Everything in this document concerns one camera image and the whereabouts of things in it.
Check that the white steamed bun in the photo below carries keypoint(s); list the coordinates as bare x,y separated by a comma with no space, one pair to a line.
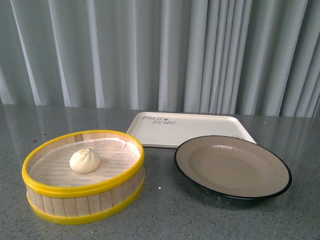
84,161

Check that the beige plate with black rim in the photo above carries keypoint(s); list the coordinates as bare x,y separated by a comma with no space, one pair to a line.
232,167

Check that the white bear print tray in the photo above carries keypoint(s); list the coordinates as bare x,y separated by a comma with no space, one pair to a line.
169,130

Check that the yellow rimmed bamboo steamer basket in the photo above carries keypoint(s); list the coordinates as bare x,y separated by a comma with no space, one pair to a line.
88,203

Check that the grey pleated curtain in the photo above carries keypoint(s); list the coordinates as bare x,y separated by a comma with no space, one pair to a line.
248,57

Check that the white steamer liner paper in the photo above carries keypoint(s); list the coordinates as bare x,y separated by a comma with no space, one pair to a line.
116,157

